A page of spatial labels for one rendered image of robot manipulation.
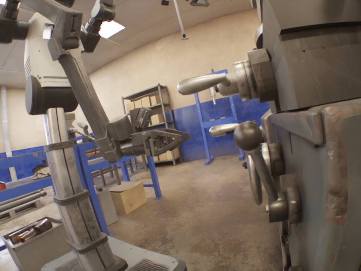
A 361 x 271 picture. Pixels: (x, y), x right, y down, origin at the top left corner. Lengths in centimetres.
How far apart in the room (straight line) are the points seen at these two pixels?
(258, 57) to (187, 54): 457
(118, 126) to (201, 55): 429
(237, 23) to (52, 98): 454
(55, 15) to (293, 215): 69
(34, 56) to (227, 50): 425
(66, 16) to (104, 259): 87
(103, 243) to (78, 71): 65
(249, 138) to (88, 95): 46
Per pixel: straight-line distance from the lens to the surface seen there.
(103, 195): 195
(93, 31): 103
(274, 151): 43
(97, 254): 83
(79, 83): 57
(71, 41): 60
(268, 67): 29
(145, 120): 53
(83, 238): 79
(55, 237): 161
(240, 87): 30
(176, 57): 494
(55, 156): 73
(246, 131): 20
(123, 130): 53
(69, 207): 74
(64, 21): 57
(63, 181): 73
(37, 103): 73
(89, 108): 57
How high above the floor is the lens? 80
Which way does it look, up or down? 2 degrees down
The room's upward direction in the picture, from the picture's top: 11 degrees counter-clockwise
